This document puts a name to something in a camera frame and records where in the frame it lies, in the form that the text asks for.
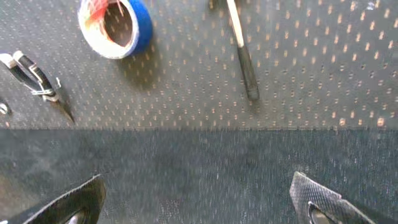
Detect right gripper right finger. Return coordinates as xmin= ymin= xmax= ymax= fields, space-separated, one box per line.
xmin=289 ymin=171 xmax=377 ymax=224

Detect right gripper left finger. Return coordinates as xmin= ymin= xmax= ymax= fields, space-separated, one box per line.
xmin=23 ymin=174 xmax=107 ymax=224

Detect black and white pliers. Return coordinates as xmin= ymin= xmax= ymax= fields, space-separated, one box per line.
xmin=0 ymin=50 xmax=76 ymax=124

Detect hammer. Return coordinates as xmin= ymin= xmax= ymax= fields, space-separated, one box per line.
xmin=225 ymin=0 xmax=261 ymax=101

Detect roll of blue tape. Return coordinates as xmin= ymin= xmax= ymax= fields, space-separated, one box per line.
xmin=77 ymin=0 xmax=154 ymax=60

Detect black pegboard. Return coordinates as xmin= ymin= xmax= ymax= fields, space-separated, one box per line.
xmin=0 ymin=0 xmax=398 ymax=131

